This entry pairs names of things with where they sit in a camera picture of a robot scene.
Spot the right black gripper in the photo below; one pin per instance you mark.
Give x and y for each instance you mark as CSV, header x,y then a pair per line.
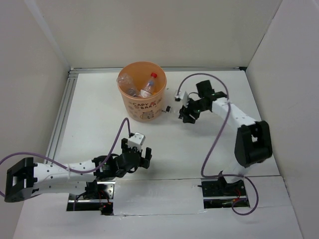
x,y
184,112

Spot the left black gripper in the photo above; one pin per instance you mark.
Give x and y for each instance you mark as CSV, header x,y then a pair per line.
x,y
145,162

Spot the clear bottle black label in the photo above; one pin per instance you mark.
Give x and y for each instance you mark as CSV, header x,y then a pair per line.
x,y
173,112

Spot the water bottle red label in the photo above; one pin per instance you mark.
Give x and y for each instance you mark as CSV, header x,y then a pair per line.
x,y
148,89

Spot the clear crushed bottle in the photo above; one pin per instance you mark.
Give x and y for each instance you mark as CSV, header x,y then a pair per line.
x,y
125,82

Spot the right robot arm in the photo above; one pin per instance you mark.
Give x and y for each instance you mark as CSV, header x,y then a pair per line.
x,y
253,141

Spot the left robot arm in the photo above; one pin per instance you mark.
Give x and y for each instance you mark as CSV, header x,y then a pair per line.
x,y
27,178

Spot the orange plastic capybara bin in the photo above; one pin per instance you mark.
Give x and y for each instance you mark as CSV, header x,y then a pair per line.
x,y
144,109

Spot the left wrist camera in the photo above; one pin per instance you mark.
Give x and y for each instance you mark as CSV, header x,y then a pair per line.
x,y
136,140

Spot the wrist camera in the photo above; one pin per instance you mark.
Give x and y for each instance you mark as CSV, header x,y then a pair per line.
x,y
181,96
136,140

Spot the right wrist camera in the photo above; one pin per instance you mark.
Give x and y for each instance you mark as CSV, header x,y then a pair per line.
x,y
181,96

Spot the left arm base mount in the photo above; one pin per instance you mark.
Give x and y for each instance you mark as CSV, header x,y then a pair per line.
x,y
98,198

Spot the aluminium frame rail left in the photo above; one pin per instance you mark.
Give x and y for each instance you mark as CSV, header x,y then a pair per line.
x,y
62,116

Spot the aluminium frame rail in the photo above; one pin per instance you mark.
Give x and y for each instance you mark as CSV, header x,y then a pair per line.
x,y
166,69
62,116

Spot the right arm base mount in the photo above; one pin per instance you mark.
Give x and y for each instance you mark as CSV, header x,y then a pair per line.
x,y
217,193

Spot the aluminium frame rail back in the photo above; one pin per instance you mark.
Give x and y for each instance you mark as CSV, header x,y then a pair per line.
x,y
166,69

